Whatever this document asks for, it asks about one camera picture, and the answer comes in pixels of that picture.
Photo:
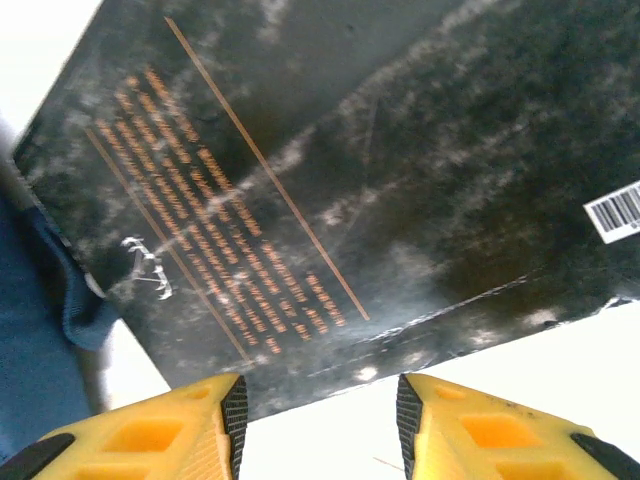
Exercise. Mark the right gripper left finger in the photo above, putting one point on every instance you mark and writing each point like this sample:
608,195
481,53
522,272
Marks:
150,440

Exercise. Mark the black book orange text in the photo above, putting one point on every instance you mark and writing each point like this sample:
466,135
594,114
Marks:
350,175

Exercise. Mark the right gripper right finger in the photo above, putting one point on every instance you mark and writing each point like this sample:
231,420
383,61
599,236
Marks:
490,440

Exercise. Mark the navy blue backpack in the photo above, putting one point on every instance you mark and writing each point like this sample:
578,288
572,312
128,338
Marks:
30,325

